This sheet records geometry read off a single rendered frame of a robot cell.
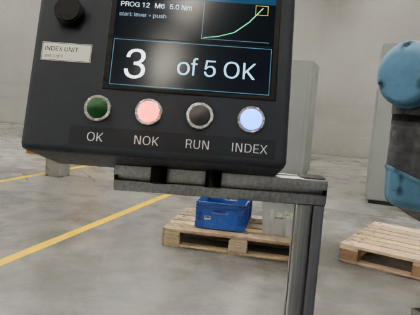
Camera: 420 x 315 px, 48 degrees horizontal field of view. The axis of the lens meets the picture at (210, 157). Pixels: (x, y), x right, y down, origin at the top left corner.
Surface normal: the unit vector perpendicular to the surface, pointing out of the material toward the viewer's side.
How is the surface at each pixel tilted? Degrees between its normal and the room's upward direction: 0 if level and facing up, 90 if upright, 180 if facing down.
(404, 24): 90
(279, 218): 95
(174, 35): 75
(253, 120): 79
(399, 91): 90
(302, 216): 90
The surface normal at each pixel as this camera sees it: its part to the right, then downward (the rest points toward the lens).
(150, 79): -0.01, -0.15
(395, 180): -0.88, 0.04
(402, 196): -0.74, 0.07
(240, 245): -0.18, 0.09
